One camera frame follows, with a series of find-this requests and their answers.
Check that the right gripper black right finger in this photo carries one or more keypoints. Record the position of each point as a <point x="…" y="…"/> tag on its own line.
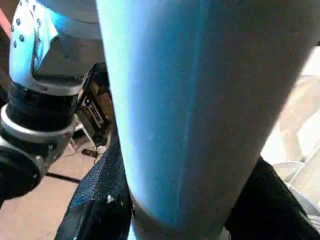
<point x="270" y="215"/>

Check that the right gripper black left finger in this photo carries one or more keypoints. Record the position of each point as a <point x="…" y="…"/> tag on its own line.
<point x="100" y="212"/>

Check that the white plastic table leg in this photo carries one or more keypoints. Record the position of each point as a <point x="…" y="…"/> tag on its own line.
<point x="200" y="100"/>

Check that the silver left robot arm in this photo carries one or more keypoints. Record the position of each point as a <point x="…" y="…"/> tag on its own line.
<point x="27" y="50"/>

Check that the black device with circuit board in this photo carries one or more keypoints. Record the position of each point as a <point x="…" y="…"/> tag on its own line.
<point x="96" y="107"/>

